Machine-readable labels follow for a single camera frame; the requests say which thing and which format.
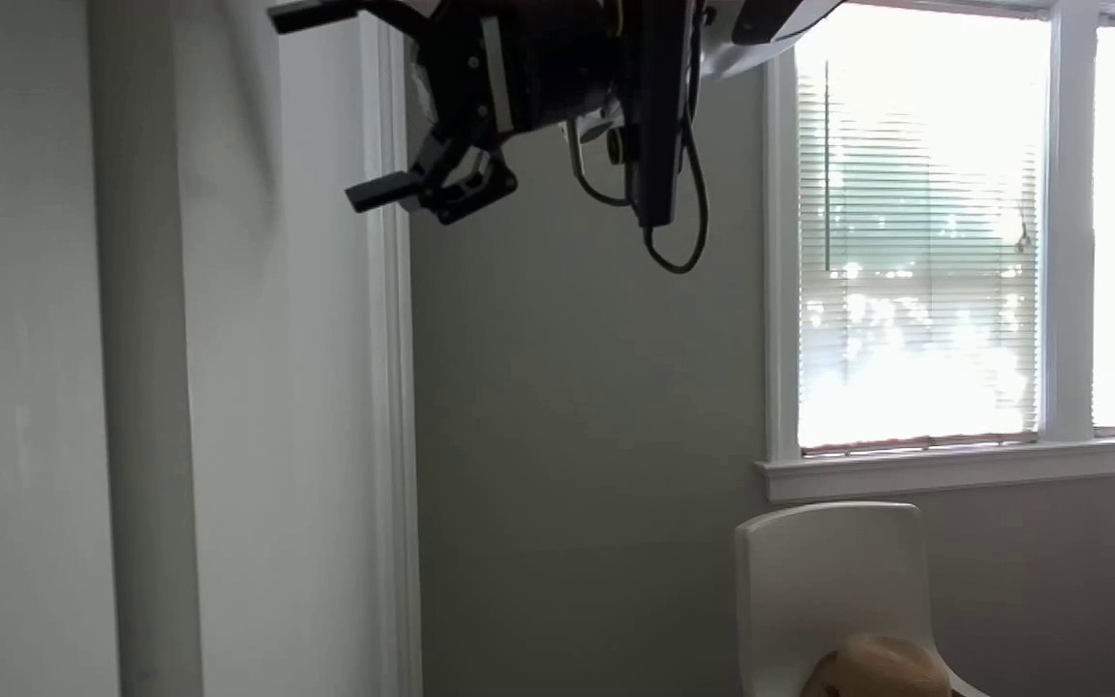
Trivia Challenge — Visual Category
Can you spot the tan round cushion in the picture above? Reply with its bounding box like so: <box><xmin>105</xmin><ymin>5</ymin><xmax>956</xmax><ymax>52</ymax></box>
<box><xmin>799</xmin><ymin>626</ymin><xmax>973</xmax><ymax>697</ymax></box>

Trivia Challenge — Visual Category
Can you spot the white framed window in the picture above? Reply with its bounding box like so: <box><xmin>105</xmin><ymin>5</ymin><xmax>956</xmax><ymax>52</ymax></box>
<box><xmin>756</xmin><ymin>0</ymin><xmax>1115</xmax><ymax>511</ymax></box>

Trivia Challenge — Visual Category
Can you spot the white panel door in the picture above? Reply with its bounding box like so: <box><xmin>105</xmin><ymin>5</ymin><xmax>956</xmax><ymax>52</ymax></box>
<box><xmin>87</xmin><ymin>0</ymin><xmax>381</xmax><ymax>697</ymax></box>

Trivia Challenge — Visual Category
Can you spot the black camera cable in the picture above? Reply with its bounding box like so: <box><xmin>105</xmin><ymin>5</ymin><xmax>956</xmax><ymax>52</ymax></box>
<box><xmin>564</xmin><ymin>114</ymin><xmax>714</xmax><ymax>280</ymax></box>

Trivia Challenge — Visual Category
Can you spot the thin window blind wand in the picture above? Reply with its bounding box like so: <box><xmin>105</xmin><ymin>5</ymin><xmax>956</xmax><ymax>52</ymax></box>
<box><xmin>816</xmin><ymin>60</ymin><xmax>835</xmax><ymax>382</ymax></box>

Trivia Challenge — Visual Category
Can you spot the white upper cabinet panel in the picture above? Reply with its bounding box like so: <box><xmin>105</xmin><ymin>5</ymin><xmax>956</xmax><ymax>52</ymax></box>
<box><xmin>361</xmin><ymin>12</ymin><xmax>426</xmax><ymax>697</ymax></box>

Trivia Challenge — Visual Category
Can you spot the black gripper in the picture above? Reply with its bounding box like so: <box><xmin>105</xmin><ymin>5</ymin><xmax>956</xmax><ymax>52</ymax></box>
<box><xmin>263</xmin><ymin>0</ymin><xmax>625</xmax><ymax>227</ymax></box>

